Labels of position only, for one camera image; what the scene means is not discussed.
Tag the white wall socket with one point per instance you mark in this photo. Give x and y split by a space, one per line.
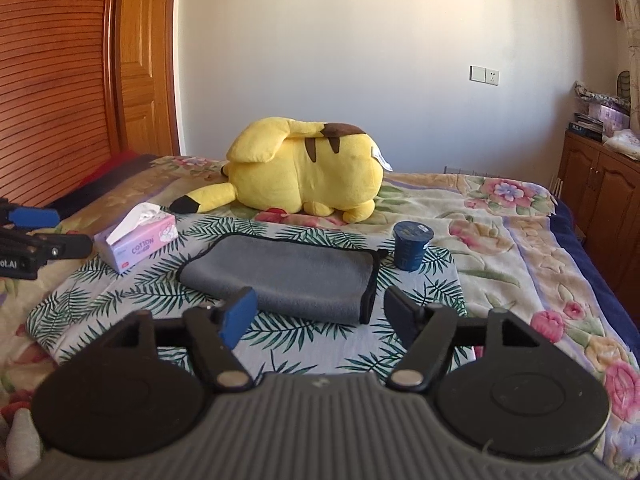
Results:
484 74

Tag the yellow plush toy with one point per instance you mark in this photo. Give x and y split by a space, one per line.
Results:
310 170

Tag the white plastic bag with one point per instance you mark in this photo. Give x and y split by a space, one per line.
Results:
625 142

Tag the dark blue bed sheet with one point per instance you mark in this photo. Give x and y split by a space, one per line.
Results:
600 275

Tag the dark blue cup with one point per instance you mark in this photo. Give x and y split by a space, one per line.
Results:
411 247

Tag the stack of books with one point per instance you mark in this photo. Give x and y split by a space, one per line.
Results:
586 127

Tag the patterned curtain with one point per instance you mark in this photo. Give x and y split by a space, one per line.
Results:
627 20

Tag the floral folded cloth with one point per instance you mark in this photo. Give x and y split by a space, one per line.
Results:
597 92

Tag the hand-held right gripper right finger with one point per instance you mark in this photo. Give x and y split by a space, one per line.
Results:
400 312

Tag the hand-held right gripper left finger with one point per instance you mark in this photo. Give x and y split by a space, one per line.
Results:
238 317

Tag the wooden slatted headboard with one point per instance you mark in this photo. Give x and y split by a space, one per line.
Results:
55 85

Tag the red hanging tassel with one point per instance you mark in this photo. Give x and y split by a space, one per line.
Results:
618 7

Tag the wooden cabinet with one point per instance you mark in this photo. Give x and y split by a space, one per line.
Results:
605 200

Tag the wooden door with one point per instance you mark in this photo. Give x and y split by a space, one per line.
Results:
145 60

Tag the leaf print cloth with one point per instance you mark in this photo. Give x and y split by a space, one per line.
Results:
135 295

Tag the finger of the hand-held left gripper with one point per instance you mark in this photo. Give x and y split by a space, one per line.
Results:
65 246
35 217

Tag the grey towel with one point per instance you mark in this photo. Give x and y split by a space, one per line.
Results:
290 275

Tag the pink tissue box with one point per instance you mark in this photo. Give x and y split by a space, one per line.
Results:
142 247

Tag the red pillow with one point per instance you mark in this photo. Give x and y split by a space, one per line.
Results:
110 170

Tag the white cloth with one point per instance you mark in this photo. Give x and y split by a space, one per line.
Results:
22 440

